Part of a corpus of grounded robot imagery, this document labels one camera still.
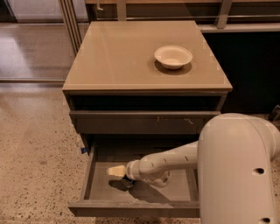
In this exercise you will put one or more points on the grey top drawer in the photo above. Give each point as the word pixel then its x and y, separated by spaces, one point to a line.
pixel 140 122

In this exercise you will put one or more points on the dark object on floor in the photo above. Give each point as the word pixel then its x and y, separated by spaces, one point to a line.
pixel 275 114

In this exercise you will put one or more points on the blue tape piece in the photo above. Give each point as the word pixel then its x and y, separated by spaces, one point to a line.
pixel 83 150

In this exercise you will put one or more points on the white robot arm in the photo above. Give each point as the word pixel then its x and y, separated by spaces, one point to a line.
pixel 233 156

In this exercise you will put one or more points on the white paper bowl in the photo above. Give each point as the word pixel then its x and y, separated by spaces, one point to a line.
pixel 173 57

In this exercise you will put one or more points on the grey drawer cabinet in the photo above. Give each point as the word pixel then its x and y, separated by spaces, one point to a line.
pixel 115 70

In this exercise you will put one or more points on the open middle drawer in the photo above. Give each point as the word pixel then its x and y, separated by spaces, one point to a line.
pixel 105 196

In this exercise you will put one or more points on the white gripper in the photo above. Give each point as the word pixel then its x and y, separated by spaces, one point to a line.
pixel 131 170

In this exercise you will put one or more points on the blue pepsi can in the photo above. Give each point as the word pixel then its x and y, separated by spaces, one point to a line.
pixel 127 182

